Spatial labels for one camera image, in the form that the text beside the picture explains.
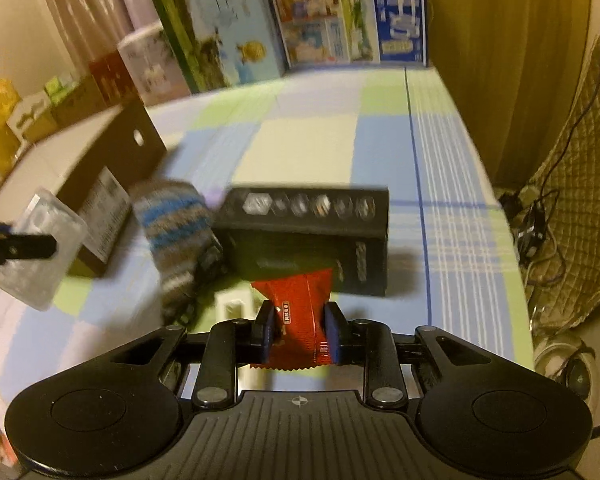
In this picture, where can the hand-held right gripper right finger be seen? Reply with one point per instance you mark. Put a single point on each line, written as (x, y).
(333, 335)

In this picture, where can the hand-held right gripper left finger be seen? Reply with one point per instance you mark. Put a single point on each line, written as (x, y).
(265, 330)

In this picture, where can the white bottle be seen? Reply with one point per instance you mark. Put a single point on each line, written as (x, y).
(232, 305)

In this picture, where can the red snack packet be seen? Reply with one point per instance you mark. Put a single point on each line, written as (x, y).
(300, 300)

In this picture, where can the clear plastic case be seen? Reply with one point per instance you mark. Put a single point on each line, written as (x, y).
(65, 222)

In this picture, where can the brown cardboard box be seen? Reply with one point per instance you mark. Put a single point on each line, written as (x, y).
(75, 185)

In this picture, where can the black box with hexagon print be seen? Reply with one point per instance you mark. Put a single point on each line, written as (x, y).
(300, 245)

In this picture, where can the striped knit sock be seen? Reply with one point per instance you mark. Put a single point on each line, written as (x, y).
(172, 230)

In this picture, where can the white box with cutouts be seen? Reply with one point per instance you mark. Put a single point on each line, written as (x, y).
(32, 117)

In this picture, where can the plain brown carton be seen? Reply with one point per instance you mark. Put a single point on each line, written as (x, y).
(77, 105)

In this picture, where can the small green box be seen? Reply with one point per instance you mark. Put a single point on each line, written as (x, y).
(62, 87)

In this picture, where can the red-brown box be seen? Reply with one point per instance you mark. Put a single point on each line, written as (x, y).
(112, 80)

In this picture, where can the checked bed sheet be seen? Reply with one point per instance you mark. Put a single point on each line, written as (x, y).
(305, 135)

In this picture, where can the white floral print box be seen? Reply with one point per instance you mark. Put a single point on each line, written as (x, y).
(152, 67)

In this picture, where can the black power adapters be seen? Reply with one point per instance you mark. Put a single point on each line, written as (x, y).
(527, 225)

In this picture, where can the round clear container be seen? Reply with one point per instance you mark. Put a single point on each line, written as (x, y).
(562, 370)

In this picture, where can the pink curtain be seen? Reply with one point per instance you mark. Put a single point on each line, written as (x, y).
(80, 0)

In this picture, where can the green and pale milk box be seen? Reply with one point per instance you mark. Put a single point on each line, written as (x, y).
(220, 35)

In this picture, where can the quilted chair cover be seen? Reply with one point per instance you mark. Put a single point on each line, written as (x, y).
(590, 185)

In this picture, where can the blue illustrated milk carton box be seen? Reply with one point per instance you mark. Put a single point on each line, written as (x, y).
(350, 15)

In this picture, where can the yellow curtain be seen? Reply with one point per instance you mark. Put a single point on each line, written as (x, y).
(505, 60)

